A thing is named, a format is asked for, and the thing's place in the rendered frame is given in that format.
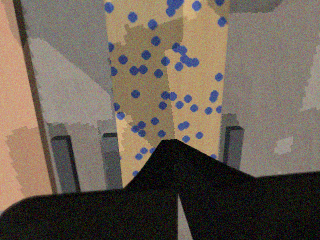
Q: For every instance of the peach flat strip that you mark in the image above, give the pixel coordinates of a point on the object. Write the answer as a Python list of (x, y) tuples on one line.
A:
[(25, 162)]

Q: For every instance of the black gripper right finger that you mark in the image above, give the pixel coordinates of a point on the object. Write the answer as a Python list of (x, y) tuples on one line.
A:
[(223, 203)]

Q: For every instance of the tan strip with blue dots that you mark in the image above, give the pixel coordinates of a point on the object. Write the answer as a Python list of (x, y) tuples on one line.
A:
[(167, 60)]

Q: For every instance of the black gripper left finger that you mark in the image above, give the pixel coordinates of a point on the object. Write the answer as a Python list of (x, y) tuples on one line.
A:
[(145, 209)]

